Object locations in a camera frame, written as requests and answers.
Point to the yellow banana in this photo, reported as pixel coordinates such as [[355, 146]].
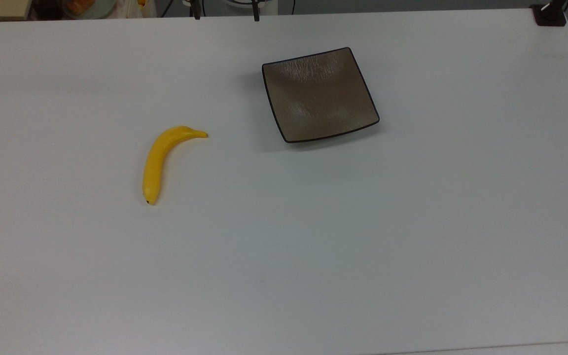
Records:
[[154, 167]]

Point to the bowl with orange food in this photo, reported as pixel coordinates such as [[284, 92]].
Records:
[[89, 7]]

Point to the white plastic bag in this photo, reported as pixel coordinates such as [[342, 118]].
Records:
[[133, 9]]

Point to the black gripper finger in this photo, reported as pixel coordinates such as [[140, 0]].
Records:
[[256, 12], [195, 10]]

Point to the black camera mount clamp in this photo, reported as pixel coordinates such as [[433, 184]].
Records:
[[550, 16]]

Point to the square brown ceramic plate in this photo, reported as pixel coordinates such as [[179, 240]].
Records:
[[319, 96]]

